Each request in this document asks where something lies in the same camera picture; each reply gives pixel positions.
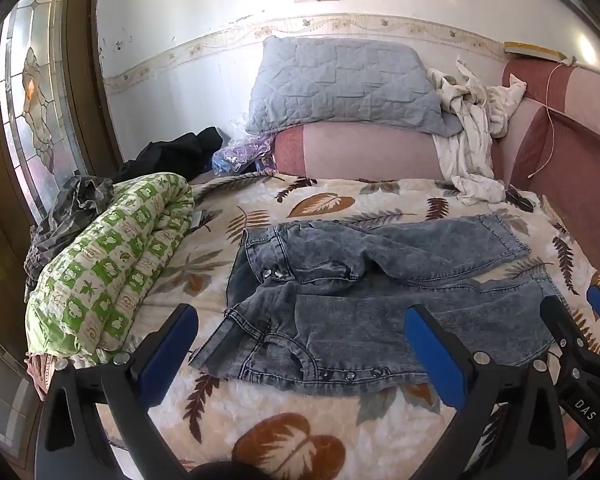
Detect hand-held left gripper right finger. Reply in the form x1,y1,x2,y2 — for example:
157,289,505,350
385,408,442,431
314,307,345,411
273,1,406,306
403,304,568,480

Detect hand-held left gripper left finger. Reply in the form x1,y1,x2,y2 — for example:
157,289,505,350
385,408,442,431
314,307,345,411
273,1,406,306
34,303,199,480

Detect grey-blue denim pants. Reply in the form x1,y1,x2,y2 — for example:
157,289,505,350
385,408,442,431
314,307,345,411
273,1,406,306
189,214,571,397

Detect leaf print blanket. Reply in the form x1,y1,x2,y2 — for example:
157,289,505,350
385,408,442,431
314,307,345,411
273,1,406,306
97,170,600,480

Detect green and white patterned quilt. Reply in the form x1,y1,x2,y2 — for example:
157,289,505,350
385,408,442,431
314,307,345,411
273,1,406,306
25,172,196,366

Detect pink knitted cloth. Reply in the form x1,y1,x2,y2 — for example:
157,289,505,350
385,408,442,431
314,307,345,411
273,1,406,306
25,352,56,401

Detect grey camouflage cloth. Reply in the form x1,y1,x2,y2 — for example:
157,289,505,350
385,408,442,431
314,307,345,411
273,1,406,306
24,176,115,306

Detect black cloth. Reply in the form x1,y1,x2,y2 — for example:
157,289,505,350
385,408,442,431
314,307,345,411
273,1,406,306
112,126,224,183

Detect white crumpled cloth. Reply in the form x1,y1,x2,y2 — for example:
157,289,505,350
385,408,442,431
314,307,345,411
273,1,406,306
427,55,527,206

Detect pink padded headboard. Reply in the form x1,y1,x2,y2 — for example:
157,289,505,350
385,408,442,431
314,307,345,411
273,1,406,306
272,57,600,301

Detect white rod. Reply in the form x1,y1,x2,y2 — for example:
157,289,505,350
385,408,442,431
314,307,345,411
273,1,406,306
560,55,600,78

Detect yellow book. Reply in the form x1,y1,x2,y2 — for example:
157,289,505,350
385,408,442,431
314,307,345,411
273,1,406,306
503,41,568,61

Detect grey quilted pillow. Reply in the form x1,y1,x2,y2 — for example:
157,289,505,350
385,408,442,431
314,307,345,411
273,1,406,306
245,36,463,137

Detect wooden stained glass door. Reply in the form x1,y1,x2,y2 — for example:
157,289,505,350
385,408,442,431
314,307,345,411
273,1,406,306
0,0,126,466

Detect thin beige cable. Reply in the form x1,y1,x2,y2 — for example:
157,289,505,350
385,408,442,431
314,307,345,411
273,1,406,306
527,62,568,179

